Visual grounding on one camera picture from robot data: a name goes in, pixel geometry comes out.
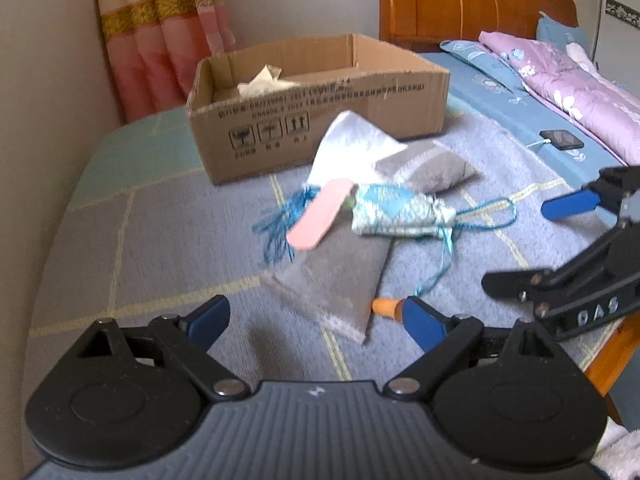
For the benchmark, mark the grey sachet bag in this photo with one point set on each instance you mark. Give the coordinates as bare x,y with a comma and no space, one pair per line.
335,283
427,167

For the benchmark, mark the black smartphone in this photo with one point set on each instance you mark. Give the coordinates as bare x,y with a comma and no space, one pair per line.
562,139

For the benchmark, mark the blue tassel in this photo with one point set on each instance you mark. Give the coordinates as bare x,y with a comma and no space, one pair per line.
274,227

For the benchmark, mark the grey sachet bag far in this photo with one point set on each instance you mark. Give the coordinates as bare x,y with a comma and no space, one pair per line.
427,167

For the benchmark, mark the wooden headboard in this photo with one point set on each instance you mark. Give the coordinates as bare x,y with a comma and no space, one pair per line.
420,25

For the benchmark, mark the orange small object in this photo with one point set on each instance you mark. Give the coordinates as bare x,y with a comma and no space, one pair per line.
389,308

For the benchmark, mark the blue floral bedsheet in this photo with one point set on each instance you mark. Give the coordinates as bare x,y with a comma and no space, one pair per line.
481,79

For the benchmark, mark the pink floral quilt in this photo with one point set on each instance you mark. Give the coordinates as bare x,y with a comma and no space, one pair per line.
574,87

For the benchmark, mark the grey sachet bag near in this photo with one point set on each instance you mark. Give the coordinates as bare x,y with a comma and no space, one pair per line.
335,283

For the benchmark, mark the blue pillow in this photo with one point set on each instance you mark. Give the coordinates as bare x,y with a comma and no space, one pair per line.
559,35

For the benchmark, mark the pink soft insole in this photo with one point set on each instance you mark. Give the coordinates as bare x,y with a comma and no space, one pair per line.
319,216

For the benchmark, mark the blue white brocade pouch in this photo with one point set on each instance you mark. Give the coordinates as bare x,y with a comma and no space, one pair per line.
395,211

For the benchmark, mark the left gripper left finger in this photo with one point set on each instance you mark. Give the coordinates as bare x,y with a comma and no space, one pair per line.
122,396

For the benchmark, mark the cardboard box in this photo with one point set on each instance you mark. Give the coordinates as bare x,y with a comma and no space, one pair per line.
396,89

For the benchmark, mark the grey teal checked blanket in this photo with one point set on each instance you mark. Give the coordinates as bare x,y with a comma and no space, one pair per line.
147,233

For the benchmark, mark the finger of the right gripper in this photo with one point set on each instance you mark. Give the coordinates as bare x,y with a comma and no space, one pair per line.
611,261
615,190

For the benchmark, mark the cream cloth pouch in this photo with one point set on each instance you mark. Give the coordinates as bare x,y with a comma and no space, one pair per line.
265,82

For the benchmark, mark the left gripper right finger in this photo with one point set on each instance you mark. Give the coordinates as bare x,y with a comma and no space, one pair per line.
510,398

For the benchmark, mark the pink patterned curtain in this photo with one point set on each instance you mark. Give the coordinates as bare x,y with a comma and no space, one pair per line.
154,46

